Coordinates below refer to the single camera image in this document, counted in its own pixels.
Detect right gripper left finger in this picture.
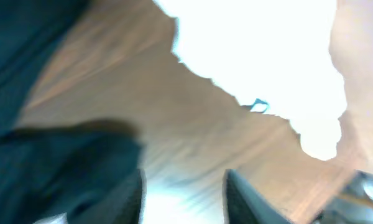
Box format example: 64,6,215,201
77,169,146,224

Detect black leggings with red waistband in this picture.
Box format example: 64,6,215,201
0,0,142,224

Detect white crumpled shirt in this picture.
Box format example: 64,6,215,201
155,0,347,161

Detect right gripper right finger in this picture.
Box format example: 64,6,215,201
223,169,292,224

